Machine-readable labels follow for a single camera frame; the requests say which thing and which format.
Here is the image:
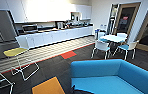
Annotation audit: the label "white kitchen counter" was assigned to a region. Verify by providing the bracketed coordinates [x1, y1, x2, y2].
[15, 25, 95, 50]

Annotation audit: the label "grey waste bin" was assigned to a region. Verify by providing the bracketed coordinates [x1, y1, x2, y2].
[94, 29, 101, 41]

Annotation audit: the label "silver kettle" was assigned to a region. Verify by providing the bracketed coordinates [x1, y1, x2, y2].
[56, 21, 65, 30]

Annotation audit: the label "black coffee machine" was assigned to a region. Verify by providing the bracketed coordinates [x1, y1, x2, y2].
[70, 11, 82, 24]

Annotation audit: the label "narrow white upper cabinets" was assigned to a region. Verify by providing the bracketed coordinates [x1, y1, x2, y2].
[71, 3, 93, 22]

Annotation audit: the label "white square table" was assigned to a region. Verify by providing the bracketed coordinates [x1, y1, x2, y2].
[99, 33, 128, 44]

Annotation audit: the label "orange robot chest plate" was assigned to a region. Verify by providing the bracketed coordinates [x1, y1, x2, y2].
[31, 76, 67, 94]

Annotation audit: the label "black microwave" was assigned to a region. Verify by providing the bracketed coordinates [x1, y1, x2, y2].
[21, 24, 39, 34]

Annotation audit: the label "blue sofa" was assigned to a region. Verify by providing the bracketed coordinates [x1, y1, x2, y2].
[69, 58, 148, 94]

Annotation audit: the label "white chair with blue seat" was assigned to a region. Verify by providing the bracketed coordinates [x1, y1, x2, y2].
[113, 40, 140, 61]

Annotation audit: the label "wide white upper cabinets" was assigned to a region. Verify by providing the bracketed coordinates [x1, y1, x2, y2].
[0, 0, 73, 24]

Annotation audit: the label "grey double-door fridge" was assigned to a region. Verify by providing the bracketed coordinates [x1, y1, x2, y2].
[0, 9, 19, 44]

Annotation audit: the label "yellow seat wire chair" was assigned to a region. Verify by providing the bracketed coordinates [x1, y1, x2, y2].
[2, 47, 41, 82]

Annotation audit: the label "dark wooden doorway frame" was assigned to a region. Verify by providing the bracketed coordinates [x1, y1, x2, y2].
[112, 1, 143, 38]

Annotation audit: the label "white wire rack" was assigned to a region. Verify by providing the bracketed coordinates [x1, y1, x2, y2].
[0, 53, 16, 94]

